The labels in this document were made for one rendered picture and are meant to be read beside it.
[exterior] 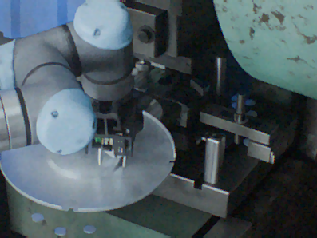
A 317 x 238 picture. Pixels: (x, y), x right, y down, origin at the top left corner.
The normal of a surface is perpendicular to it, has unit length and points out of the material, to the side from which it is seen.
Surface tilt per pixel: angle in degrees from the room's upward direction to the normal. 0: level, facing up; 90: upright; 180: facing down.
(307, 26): 109
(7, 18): 90
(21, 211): 90
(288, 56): 122
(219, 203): 90
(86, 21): 23
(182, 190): 90
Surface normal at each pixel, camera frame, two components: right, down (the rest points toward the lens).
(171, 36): -0.54, 0.43
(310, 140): -0.53, 0.17
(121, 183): -0.01, -0.81
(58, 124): 0.30, 0.49
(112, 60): 0.34, 0.75
